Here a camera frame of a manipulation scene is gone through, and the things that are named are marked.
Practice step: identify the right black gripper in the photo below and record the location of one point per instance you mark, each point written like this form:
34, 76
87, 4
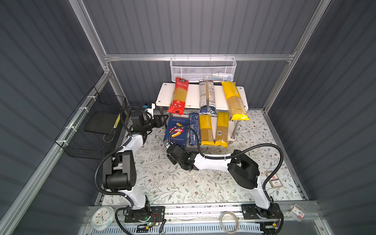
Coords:
175, 152

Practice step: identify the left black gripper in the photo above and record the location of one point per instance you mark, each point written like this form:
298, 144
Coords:
158, 120

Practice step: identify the dark blue pasta box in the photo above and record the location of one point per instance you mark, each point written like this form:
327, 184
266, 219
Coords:
178, 135

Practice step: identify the red spaghetti pack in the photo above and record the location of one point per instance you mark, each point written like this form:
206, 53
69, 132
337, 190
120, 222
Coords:
177, 105

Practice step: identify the blue spaghetti box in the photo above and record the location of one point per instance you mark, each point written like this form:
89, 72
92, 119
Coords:
195, 125

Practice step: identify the yellow Pastatime spaghetti pack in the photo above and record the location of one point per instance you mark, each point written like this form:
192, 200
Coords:
206, 130

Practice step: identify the clear blue spaghetti pack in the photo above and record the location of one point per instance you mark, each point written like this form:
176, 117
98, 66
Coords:
207, 98

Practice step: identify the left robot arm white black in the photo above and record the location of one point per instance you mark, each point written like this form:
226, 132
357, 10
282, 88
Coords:
116, 173

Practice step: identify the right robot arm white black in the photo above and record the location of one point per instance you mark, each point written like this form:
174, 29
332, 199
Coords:
242, 168

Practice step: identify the white two-tier shelf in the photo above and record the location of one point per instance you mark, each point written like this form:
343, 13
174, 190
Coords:
192, 102

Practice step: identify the yellow green striped tool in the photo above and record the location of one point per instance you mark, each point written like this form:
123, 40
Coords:
117, 122

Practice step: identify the tubes in white basket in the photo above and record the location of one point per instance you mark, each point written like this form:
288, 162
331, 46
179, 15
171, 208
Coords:
213, 76

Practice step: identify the white round clock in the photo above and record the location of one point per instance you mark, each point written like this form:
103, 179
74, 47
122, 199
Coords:
103, 218

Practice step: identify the small white card box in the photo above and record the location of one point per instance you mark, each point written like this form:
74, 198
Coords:
275, 182

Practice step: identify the red white tag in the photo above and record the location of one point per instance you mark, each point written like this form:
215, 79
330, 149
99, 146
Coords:
297, 213

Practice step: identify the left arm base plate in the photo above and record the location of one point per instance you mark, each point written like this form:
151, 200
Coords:
147, 214

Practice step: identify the white wire mesh basket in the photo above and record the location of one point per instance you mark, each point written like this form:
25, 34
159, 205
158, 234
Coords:
186, 67

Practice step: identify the black wire basket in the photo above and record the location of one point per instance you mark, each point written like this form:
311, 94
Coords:
91, 135

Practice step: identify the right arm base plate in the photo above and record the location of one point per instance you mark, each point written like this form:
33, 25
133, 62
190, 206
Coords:
251, 211

